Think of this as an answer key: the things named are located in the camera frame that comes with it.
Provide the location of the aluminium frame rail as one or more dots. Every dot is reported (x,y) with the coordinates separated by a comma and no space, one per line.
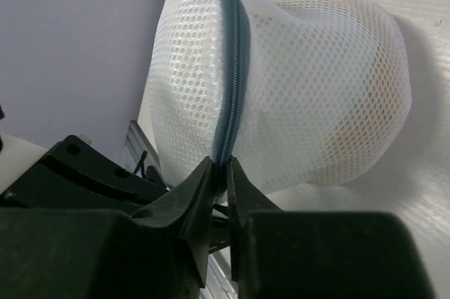
(219,283)

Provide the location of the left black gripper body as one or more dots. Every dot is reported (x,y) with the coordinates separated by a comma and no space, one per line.
(72,175)

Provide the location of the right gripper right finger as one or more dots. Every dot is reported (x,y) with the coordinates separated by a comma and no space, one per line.
(243,198)

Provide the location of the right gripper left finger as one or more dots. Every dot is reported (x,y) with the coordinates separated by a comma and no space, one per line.
(185,215)

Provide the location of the white mesh laundry bag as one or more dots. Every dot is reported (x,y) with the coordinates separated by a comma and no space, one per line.
(299,91)

